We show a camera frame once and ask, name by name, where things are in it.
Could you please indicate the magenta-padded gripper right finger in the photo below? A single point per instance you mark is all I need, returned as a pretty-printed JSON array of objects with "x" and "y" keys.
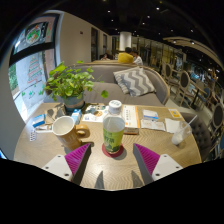
[{"x": 153, "y": 160}]

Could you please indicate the green potted plant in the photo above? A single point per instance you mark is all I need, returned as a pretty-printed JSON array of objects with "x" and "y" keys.
[{"x": 68, "y": 83}]

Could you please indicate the group of dining chairs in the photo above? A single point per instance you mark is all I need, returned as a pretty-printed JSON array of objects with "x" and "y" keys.
[{"x": 186, "y": 83}]

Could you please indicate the pill blister pack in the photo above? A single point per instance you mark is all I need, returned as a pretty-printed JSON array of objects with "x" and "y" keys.
[{"x": 33, "y": 135}]

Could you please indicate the small blue white card box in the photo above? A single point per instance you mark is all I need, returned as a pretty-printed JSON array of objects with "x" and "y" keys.
[{"x": 150, "y": 114}]

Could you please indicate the white tube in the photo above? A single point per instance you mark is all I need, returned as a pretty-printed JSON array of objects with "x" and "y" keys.
[{"x": 43, "y": 130}]

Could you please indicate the group of ceiling lights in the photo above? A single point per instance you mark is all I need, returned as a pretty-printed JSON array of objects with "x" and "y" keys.
[{"x": 157, "y": 8}]

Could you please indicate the green-labelled clear drink bottle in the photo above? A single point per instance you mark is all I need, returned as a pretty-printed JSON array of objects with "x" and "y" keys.
[{"x": 113, "y": 133}]

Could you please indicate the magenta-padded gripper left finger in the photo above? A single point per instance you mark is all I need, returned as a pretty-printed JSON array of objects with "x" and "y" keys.
[{"x": 71, "y": 160}]

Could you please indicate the small blue white carton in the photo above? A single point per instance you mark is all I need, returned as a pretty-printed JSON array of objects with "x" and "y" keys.
[{"x": 76, "y": 116}]

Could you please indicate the person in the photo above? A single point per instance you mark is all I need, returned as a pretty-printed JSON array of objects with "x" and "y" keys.
[
  {"x": 137, "y": 59},
  {"x": 125, "y": 57},
  {"x": 105, "y": 57}
]

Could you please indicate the white printed leaflet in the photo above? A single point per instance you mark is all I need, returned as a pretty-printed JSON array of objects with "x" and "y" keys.
[{"x": 151, "y": 125}]

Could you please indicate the colourful picture leaflet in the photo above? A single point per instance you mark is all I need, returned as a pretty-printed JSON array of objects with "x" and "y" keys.
[{"x": 95, "y": 114}]

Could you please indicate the yellow card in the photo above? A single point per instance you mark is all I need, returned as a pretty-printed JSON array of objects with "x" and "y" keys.
[{"x": 174, "y": 113}]

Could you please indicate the clear plastic cup with straw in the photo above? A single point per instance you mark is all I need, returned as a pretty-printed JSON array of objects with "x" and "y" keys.
[{"x": 180, "y": 135}]

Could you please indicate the flat round red coaster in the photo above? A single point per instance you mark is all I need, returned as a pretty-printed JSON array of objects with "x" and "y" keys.
[{"x": 106, "y": 152}]

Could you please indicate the framed food poster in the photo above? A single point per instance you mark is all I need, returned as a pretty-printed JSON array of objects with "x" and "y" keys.
[{"x": 35, "y": 33}]

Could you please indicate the white box with orange edge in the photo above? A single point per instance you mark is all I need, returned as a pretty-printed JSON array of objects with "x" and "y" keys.
[{"x": 131, "y": 116}]

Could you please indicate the tan mug with white letters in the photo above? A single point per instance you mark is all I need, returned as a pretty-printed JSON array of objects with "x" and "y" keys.
[{"x": 66, "y": 133}]

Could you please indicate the grey white chevron cushion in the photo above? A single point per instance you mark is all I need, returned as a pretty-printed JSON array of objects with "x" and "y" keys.
[{"x": 135, "y": 81}]

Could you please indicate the grey curved sofa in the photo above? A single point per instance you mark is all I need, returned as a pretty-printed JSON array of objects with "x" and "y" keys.
[{"x": 106, "y": 93}]

